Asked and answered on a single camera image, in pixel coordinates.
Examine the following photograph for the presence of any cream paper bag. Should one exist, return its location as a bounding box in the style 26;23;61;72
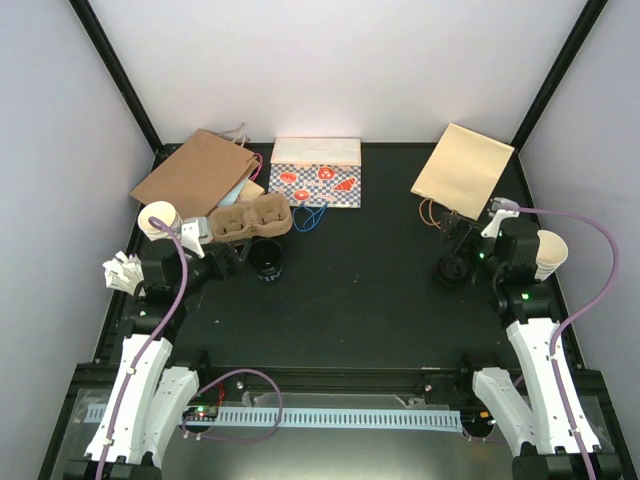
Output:
411;123;515;220

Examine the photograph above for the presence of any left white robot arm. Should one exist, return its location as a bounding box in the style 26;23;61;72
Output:
63;239;246;479

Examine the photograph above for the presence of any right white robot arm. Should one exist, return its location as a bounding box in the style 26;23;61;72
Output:
436;209;622;479

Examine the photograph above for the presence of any light blue paper bag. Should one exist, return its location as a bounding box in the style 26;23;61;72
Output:
217;179;265;207

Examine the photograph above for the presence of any left white cup stack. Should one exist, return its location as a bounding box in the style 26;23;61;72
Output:
137;200;183;244

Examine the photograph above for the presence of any white cup stack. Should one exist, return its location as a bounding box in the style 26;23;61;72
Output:
535;230;569;281
137;200;183;244

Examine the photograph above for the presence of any right white cup stack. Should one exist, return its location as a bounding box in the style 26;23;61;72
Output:
535;230;569;281

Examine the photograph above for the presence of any brown kraft paper bag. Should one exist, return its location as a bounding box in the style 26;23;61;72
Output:
131;129;258;218

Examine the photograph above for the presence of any crumpled white paper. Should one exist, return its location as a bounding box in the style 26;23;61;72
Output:
102;251;143;296

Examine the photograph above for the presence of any blue checkered bakery bag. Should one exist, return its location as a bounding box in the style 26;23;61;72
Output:
269;137;362;232

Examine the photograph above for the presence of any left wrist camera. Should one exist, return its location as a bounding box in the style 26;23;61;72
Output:
181;217;212;258

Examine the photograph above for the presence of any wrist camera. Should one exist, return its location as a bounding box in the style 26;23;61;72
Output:
181;217;212;258
481;197;519;239

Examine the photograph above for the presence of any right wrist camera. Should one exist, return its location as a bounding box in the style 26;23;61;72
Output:
481;197;519;239

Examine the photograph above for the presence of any right black frame post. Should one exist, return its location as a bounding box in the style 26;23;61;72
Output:
510;0;610;149

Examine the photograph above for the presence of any black frame post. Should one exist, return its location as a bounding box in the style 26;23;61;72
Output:
69;0;163;154
510;0;610;149

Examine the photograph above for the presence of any left black frame post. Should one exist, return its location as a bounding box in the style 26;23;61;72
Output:
69;0;163;154

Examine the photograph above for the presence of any light blue cable duct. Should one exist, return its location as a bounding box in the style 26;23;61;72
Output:
85;402;462;434

